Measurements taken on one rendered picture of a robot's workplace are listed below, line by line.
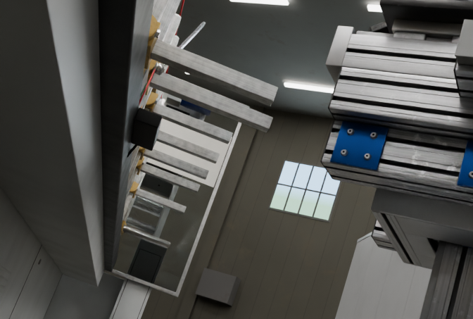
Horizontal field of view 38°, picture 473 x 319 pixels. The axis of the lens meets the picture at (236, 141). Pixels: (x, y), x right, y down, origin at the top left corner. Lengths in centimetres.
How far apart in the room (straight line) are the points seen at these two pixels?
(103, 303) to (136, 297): 22
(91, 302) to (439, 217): 300
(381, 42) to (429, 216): 33
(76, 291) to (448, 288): 295
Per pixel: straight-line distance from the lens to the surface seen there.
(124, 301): 396
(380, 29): 225
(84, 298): 409
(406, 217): 133
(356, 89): 130
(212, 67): 129
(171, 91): 154
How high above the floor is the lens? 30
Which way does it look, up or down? 18 degrees up
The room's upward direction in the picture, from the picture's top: 20 degrees clockwise
